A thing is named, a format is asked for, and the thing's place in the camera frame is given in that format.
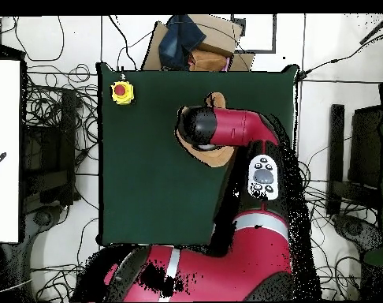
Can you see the orange terry towel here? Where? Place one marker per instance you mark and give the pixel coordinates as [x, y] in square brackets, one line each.
[216, 157]

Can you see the black square frame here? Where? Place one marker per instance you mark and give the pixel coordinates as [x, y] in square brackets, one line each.
[261, 51]

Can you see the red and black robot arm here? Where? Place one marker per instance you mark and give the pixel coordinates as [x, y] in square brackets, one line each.
[242, 268]

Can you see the black pedestal leg with knob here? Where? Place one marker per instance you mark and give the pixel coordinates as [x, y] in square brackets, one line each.
[352, 228]
[41, 217]

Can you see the yellow emergency stop button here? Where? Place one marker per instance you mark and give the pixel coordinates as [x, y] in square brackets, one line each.
[119, 90]

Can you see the orange cloth in box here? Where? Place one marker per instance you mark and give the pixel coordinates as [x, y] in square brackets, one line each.
[207, 61]

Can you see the brown cardboard box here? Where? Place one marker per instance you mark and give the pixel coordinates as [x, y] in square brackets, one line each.
[216, 34]

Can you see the blue denim jeans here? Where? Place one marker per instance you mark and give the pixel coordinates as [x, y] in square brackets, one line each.
[179, 41]

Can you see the white board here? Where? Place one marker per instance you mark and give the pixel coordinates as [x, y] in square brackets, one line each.
[4, 126]

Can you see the black metal stand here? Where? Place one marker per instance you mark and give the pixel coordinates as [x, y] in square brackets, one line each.
[365, 142]
[46, 189]

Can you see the dark green table cloth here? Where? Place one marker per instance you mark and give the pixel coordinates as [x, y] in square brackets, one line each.
[141, 189]

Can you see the long black flat board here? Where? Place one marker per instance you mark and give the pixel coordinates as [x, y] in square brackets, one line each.
[336, 142]

